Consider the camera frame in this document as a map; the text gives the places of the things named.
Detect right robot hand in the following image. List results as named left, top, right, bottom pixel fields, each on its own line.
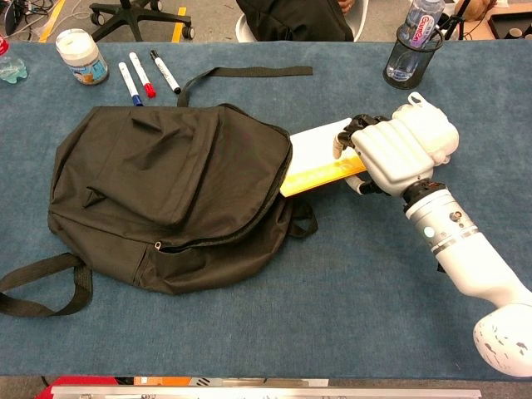
left=333, top=112, right=436, bottom=196

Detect white book yellow spine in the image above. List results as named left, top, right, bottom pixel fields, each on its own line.
left=278, top=117, right=369, bottom=199

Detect black fabric backpack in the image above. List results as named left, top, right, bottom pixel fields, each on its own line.
left=0, top=65, right=319, bottom=318

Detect white mesh bath loofah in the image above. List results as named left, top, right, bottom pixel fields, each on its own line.
left=392, top=91, right=461, bottom=164

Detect clear plastic water bottle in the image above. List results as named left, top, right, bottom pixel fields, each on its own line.
left=386, top=0, right=445, bottom=82

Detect black tripod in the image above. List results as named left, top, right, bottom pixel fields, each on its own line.
left=438, top=0, right=473, bottom=42

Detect seated person black clothes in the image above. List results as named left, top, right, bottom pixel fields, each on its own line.
left=235, top=0, right=355, bottom=42

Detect brown tray box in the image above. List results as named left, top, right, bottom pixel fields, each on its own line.
left=486, top=10, right=532, bottom=42

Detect white shell chair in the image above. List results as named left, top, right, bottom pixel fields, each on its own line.
left=234, top=0, right=371, bottom=42

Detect black-capped whiteboard marker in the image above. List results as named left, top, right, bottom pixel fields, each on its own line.
left=149, top=49, right=182, bottom=95

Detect red-capped whiteboard marker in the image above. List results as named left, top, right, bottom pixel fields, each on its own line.
left=128, top=52, right=158, bottom=99

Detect blue-capped whiteboard marker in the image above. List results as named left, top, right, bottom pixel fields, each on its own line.
left=118, top=62, right=145, bottom=108

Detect black office chair base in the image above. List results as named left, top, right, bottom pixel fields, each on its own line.
left=89, top=0, right=195, bottom=41

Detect white jar cartoon label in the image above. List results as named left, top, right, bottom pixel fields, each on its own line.
left=55, top=27, right=110, bottom=86

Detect red box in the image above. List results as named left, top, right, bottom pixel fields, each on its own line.
left=41, top=376, right=126, bottom=399

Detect red-capped clear drink bottle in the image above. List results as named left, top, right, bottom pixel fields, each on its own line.
left=0, top=34, right=29, bottom=86

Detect aluminium profile rail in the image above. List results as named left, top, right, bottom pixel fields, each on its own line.
left=49, top=385, right=483, bottom=399

